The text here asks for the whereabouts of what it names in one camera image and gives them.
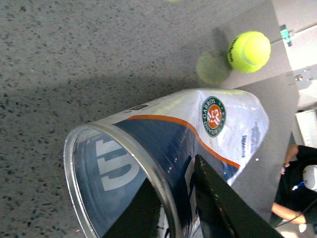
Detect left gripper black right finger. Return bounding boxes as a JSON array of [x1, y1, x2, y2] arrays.
[[193, 155, 282, 238]]

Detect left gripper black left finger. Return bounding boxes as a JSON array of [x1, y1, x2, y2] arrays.
[[104, 179, 161, 238]]

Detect white blue tennis ball can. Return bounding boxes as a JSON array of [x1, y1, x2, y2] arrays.
[[63, 88, 269, 238]]

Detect yellow tennis ball at edge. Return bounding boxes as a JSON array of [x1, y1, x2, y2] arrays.
[[227, 31, 271, 73]]

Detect person in black shirt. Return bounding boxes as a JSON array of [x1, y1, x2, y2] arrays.
[[269, 144, 317, 227]]

